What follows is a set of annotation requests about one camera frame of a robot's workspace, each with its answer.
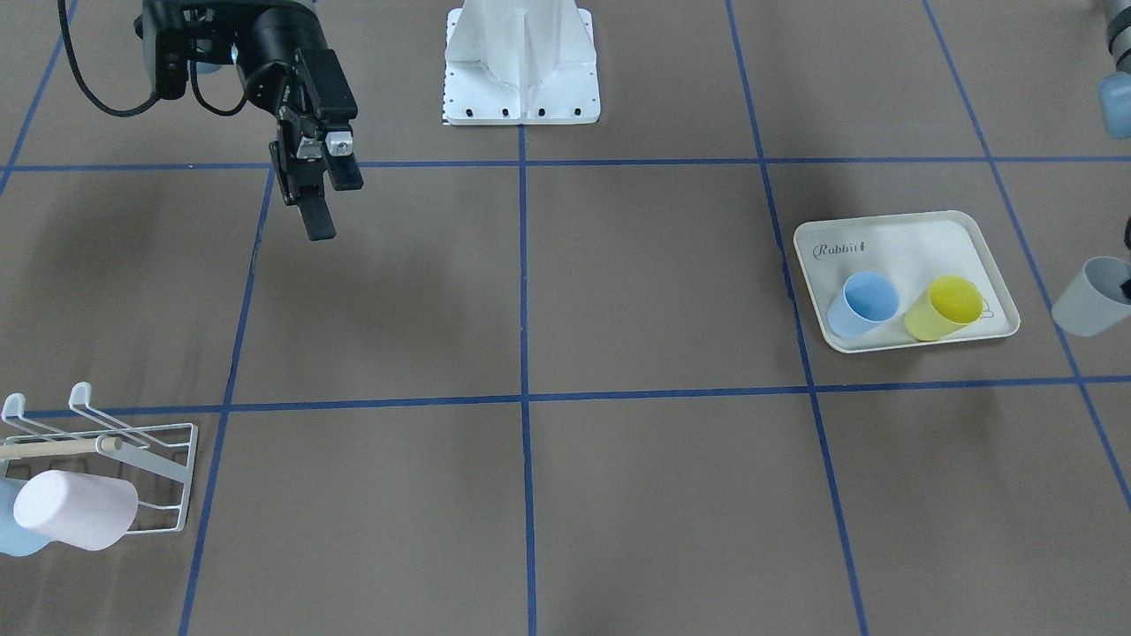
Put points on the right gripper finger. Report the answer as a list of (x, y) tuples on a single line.
[(343, 171), (316, 217)]

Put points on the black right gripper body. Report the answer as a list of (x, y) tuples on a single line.
[(276, 42)]

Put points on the grey plastic cup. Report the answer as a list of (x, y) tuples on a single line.
[(1095, 299)]

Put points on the yellow plastic cup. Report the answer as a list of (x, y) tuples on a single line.
[(948, 304)]

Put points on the pink plastic cup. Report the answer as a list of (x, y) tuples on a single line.
[(86, 511)]

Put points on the light blue cup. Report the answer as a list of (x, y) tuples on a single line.
[(17, 541), (864, 302)]

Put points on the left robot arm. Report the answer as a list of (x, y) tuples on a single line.
[(1113, 91)]

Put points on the cream plastic tray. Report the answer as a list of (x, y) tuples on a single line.
[(910, 251)]

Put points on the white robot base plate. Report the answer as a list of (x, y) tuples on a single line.
[(520, 63)]

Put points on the white wire cup rack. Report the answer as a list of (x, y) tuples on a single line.
[(166, 451)]

